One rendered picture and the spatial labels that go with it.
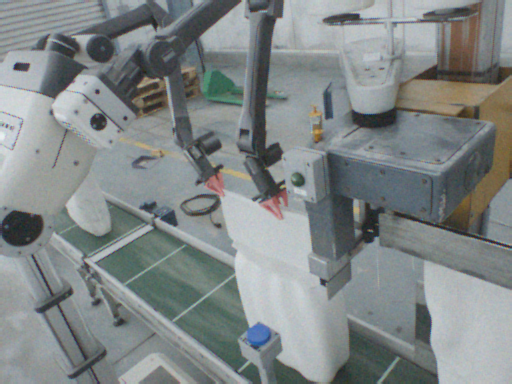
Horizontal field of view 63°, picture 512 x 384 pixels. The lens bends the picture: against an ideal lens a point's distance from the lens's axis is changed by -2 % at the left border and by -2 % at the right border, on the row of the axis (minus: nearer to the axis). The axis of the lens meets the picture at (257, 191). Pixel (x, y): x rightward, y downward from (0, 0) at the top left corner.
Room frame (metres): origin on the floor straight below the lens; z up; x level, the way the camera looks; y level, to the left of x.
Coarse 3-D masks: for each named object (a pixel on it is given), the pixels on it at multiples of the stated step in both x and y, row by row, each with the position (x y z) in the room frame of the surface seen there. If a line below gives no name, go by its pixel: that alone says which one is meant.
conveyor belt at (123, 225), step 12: (108, 204) 2.63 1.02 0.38; (60, 216) 2.58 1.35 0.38; (120, 216) 2.42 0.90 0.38; (132, 216) 2.40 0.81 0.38; (60, 228) 2.41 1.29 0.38; (72, 228) 2.38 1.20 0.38; (120, 228) 2.27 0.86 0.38; (132, 228) 2.24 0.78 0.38; (72, 240) 2.23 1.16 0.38; (84, 240) 2.20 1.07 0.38; (96, 240) 2.18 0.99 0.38; (108, 240) 2.15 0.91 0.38; (120, 240) 2.14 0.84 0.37; (84, 252) 2.07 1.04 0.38; (96, 252) 2.05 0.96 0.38
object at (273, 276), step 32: (224, 192) 1.27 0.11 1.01; (256, 224) 1.16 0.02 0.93; (288, 224) 1.06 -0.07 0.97; (256, 256) 1.15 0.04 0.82; (288, 256) 1.07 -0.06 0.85; (256, 288) 1.09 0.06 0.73; (288, 288) 1.00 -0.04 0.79; (320, 288) 0.96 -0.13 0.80; (256, 320) 1.13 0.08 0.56; (288, 320) 0.99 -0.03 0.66; (320, 320) 0.93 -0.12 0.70; (288, 352) 1.02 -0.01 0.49; (320, 352) 0.93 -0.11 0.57
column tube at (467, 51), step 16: (496, 0) 1.01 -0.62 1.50; (480, 16) 0.99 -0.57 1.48; (496, 16) 1.02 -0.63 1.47; (448, 32) 1.04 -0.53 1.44; (464, 32) 1.01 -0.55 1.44; (480, 32) 0.99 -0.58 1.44; (496, 32) 1.02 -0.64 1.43; (448, 48) 1.04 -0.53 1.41; (464, 48) 1.01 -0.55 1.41; (480, 48) 0.98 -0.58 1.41; (496, 48) 1.03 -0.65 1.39; (448, 64) 1.04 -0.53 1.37; (464, 64) 1.01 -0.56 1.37; (480, 64) 0.98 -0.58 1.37; (496, 64) 1.04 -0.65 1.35; (464, 80) 1.01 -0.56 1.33; (480, 80) 0.98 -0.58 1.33; (496, 80) 1.05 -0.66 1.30; (480, 224) 1.04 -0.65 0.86
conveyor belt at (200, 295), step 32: (128, 256) 1.95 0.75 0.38; (160, 256) 1.89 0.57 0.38; (192, 256) 1.84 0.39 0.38; (160, 288) 1.62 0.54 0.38; (192, 288) 1.58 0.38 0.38; (224, 288) 1.54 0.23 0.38; (192, 320) 1.37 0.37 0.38; (224, 320) 1.34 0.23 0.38; (224, 352) 1.17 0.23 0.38; (352, 352) 1.06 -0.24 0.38; (384, 352) 1.04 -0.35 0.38
